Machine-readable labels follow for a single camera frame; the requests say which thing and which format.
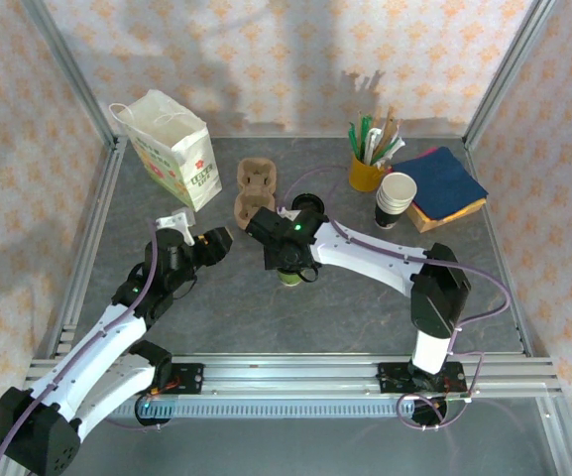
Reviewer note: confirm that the black plastic cup lid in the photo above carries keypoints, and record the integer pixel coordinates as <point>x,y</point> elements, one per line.
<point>290,271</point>

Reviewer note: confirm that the brown pulp cup carrier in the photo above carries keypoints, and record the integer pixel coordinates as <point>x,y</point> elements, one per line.
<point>256,173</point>

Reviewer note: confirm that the white flower print paper bag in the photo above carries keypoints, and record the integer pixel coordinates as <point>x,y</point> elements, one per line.
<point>176,144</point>

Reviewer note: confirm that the stack of coloured napkins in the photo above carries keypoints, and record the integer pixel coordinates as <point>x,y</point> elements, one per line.
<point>439,181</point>

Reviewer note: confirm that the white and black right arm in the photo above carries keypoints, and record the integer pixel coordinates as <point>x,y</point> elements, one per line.
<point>365,253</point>

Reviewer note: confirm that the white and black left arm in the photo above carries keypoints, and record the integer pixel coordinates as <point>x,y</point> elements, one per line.
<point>92,342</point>

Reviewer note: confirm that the stack of black lids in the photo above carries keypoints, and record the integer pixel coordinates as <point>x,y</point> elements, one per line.
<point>310,202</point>

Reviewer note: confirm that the stack of paper cups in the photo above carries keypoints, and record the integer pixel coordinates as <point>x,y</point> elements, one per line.
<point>390,223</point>

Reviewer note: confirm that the yellow straw holder cup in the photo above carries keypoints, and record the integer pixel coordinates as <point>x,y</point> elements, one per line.
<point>365,176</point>

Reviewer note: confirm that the orange yellow paper napkin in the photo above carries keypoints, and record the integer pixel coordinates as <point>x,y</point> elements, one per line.
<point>426,213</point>

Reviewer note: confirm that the white green wrapped straw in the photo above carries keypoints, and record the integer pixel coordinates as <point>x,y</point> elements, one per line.
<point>394,146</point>

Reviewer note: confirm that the brown paper wrapped straw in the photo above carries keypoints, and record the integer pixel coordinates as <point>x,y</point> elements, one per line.
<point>387,121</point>
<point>394,130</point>

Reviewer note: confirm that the bright yellow paper napkin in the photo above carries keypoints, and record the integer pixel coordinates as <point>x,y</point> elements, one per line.
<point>469,208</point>

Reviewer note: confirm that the pink paper napkin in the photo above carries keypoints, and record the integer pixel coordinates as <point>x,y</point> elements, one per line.
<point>431,150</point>

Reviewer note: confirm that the white orange patterned backdrop cloth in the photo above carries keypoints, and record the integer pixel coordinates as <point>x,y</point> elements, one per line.
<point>285,59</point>

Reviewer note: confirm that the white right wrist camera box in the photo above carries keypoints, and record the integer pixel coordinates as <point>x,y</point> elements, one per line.
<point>290,214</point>

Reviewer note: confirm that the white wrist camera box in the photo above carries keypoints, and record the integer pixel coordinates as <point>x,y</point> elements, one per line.
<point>290,214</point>
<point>176,220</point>

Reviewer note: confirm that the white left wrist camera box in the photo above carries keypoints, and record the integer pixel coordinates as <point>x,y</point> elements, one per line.
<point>176,220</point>

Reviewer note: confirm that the aluminium table side rail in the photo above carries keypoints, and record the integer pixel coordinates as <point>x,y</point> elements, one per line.
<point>92,238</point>
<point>501,248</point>

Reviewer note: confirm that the long aluminium base rail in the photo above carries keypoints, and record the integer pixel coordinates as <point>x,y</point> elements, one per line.
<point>285,372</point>

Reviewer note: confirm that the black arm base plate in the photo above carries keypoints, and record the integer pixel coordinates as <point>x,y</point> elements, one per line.
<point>189,379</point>
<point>389,379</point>

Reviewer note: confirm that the aluminium frame post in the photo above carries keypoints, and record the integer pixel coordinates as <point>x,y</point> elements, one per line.
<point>72,74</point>
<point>508,74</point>

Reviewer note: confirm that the aluminium frame leg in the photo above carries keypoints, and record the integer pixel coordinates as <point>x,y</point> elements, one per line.
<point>560,436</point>

